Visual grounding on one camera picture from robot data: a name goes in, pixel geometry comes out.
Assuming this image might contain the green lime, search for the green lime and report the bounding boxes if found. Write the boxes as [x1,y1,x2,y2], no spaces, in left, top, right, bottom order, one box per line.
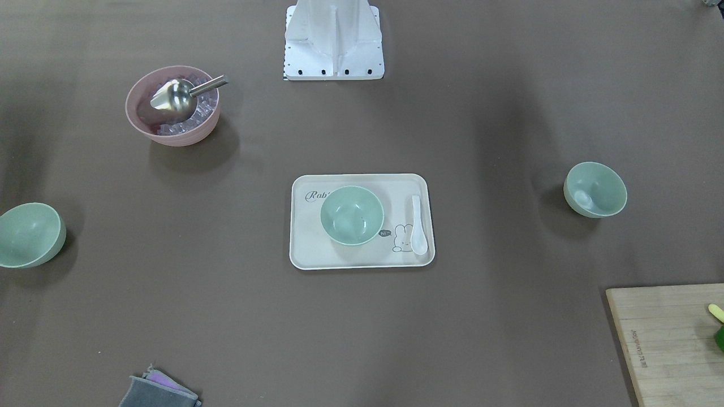
[714,325,724,352]

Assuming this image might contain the green bowl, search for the green bowl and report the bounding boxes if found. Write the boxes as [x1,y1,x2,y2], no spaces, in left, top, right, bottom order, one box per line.
[563,162,628,219]
[319,185,385,246]
[1,202,66,269]

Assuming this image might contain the cream rabbit tray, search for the cream rabbit tray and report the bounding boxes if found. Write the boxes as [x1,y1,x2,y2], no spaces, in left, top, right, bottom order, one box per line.
[289,174,436,270]

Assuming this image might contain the wooden cutting board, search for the wooden cutting board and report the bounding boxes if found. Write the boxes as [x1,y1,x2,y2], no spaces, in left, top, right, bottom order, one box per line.
[606,283,723,406]

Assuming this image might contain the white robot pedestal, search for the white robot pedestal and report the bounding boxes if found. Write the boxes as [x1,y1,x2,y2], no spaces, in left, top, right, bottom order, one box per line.
[283,1,385,81]

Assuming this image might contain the yellow plastic knife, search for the yellow plastic knife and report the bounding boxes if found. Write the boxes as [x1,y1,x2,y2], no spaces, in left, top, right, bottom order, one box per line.
[708,304,724,324]

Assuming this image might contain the green bowl on tray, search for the green bowl on tray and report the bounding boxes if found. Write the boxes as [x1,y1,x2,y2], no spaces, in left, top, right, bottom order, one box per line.
[319,185,385,246]

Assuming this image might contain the pink bowl with ice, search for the pink bowl with ice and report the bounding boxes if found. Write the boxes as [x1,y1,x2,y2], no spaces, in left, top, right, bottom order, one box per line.
[124,65,228,146]

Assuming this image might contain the metal scoop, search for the metal scoop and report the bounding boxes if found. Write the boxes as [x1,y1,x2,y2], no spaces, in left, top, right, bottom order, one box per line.
[150,75,229,124]

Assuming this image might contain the white ceramic spoon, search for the white ceramic spoon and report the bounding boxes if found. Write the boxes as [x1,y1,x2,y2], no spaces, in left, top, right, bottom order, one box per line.
[410,195,428,256]

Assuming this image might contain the grey folded cloth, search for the grey folded cloth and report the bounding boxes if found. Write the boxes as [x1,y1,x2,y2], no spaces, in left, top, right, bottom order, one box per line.
[119,365,202,406]

